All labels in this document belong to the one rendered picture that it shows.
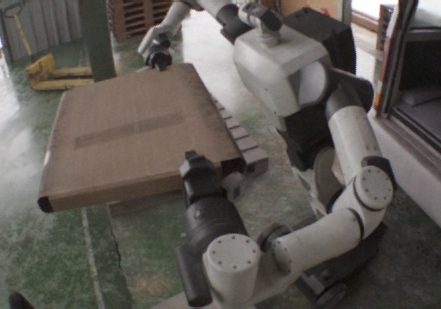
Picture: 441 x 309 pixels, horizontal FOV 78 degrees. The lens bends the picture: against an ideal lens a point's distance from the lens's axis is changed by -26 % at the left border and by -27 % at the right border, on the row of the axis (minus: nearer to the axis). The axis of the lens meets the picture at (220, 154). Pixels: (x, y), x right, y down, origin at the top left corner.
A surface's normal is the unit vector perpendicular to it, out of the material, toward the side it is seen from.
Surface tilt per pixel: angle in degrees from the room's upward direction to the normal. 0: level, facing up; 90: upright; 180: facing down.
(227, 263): 3
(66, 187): 0
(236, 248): 3
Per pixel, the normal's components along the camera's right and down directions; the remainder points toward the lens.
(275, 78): -0.65, 0.35
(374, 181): 0.13, -0.57
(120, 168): -0.04, -0.79
